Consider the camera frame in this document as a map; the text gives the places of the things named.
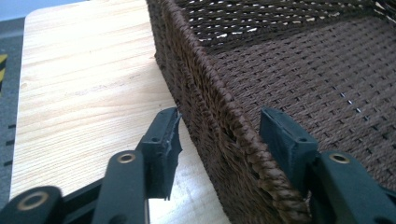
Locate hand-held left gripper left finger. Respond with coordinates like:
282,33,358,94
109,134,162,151
91,106,184,224

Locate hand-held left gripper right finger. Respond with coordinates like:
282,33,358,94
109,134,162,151
259,105,396,224

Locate brown woven basket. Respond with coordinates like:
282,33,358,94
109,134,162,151
146,0,396,224

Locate black tape marks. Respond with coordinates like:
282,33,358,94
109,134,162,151
3,123,17,166

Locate black stand base striped edges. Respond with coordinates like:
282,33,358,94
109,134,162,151
0,52,8,95

